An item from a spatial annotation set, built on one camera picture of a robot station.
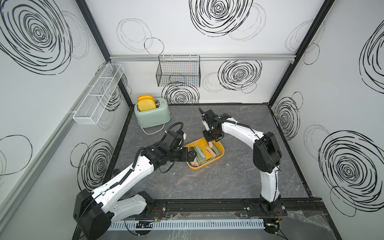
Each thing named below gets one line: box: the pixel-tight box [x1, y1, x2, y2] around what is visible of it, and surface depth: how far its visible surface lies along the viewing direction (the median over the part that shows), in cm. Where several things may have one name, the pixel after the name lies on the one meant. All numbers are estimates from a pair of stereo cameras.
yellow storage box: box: [184, 137, 225, 170], surface depth 93 cm
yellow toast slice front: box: [137, 96, 157, 112], surface depth 96 cm
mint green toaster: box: [134, 98, 171, 128], surface depth 101 cm
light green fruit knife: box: [195, 145, 206, 161], surface depth 93 cm
